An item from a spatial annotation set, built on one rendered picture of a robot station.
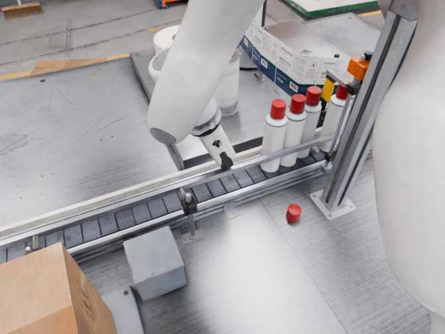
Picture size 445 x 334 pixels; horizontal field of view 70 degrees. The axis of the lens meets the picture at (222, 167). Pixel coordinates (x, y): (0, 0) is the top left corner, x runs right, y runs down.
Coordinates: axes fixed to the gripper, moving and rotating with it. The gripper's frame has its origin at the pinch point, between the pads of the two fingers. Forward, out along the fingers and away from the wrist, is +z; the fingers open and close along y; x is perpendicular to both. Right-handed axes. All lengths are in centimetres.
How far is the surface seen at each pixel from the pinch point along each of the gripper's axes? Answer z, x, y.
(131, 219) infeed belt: -2.8, 25.7, -2.2
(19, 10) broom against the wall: 50, 101, 397
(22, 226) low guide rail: -13.1, 45.2, 3.6
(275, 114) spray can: -7.7, -14.8, -2.0
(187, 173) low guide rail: -0.5, 9.5, 3.3
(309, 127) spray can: 2.5, -22.4, -2.1
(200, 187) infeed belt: 3.3, 8.5, 0.0
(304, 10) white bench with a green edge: 45, -87, 104
